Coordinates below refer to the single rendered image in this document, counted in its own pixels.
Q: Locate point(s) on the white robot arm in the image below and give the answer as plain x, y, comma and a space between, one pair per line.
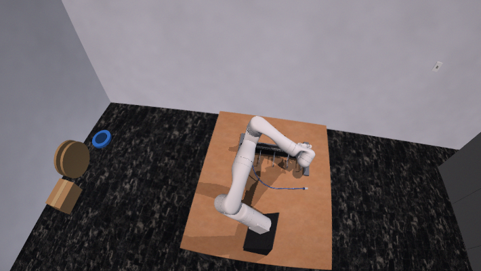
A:
230, 204

